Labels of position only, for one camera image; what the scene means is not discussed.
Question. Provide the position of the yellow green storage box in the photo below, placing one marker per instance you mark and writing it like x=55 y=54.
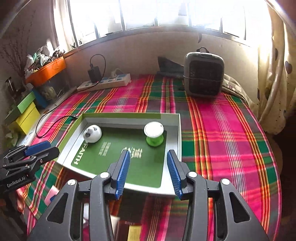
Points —
x=23 y=116

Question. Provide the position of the white power strip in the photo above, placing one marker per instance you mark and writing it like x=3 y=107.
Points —
x=105 y=83

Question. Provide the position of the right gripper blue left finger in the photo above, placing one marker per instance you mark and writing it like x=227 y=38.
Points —
x=119 y=175

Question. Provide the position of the cream dotted curtain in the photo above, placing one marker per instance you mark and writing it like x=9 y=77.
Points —
x=276 y=74

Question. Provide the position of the black charger adapter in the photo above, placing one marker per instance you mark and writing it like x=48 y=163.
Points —
x=94 y=74

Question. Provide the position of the grey portable speaker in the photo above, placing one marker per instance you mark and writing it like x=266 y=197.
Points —
x=203 y=73

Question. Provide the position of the plaid pink green tablecloth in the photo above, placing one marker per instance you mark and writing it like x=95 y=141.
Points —
x=221 y=138

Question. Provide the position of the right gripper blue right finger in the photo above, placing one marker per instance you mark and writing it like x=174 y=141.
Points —
x=178 y=171

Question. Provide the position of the green shallow cardboard box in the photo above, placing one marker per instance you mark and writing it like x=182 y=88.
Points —
x=148 y=171

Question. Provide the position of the white round panda toy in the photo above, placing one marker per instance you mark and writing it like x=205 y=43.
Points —
x=92 y=134

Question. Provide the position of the green white thread spool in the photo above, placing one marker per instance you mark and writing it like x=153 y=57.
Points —
x=154 y=133

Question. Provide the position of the orange plastic tray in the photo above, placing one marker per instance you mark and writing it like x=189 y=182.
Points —
x=48 y=71

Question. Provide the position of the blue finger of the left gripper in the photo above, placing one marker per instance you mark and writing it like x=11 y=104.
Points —
x=36 y=148
x=44 y=156

